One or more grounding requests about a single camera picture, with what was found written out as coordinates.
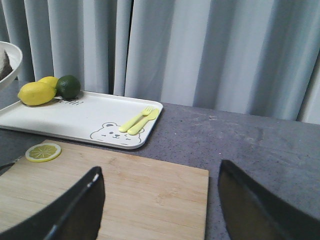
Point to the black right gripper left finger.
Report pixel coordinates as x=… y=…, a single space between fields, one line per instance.
x=75 y=215

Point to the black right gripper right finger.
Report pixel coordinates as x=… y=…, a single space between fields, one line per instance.
x=251 y=212

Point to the white round plate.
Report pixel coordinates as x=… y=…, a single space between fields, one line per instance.
x=15 y=57

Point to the white bear tray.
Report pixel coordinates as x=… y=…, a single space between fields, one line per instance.
x=91 y=118

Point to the wooden cutting board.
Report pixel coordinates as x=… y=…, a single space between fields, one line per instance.
x=146 y=199

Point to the lemon slice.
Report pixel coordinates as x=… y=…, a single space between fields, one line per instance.
x=43 y=152

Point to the yellow plastic fork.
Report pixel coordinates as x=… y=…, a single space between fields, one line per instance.
x=130 y=123

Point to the yellow plastic knife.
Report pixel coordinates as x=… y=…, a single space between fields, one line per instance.
x=138 y=127

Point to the green lime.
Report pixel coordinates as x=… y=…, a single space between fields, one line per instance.
x=68 y=87

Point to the front yellow lemon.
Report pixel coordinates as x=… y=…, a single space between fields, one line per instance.
x=36 y=93

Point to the yellow lemon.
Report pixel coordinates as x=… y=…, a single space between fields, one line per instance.
x=50 y=80
x=36 y=93

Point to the rear yellow lemon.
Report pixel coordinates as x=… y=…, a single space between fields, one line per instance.
x=50 y=80

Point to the grey curtain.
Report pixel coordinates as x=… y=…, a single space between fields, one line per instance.
x=259 y=57

